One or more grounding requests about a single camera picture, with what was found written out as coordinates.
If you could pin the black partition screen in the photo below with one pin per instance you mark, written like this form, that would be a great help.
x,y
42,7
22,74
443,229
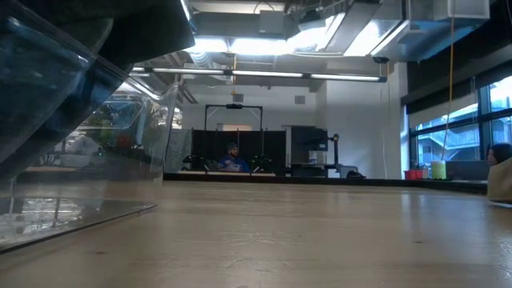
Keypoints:
x,y
272,148

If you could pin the person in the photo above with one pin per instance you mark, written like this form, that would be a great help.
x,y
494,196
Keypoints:
x,y
502,151
234,164

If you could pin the black monitor on stand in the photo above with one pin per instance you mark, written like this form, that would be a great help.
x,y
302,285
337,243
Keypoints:
x,y
308,140

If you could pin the long ceiling light bar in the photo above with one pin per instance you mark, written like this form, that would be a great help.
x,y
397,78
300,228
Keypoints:
x,y
264,73

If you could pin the grey hanging cloth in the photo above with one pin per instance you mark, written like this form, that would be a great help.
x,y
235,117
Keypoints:
x,y
180,148

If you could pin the black rounded object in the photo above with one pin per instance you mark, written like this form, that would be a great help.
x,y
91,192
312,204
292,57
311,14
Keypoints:
x,y
355,174

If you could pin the red box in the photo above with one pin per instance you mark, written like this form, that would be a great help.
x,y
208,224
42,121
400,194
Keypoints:
x,y
413,174

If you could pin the yellow-green container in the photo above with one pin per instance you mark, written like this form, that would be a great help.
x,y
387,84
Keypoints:
x,y
438,170

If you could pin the large window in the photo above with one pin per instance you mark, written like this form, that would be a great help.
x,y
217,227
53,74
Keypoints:
x,y
456,140

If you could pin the clear plastic bin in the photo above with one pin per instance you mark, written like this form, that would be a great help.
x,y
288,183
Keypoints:
x,y
60,208

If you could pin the dark laptop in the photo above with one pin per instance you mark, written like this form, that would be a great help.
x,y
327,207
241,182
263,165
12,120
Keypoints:
x,y
468,171

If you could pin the black camera stand frame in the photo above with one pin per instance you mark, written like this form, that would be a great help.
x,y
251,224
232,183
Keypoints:
x,y
234,106

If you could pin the square wall vent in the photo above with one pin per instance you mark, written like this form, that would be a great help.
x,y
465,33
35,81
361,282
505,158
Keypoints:
x,y
238,98
300,99

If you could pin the black aluminium frame rail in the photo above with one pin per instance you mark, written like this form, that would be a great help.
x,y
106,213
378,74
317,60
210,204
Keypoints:
x,y
380,184

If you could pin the silver ceiling duct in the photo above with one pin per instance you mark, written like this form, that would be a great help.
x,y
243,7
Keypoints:
x,y
360,32

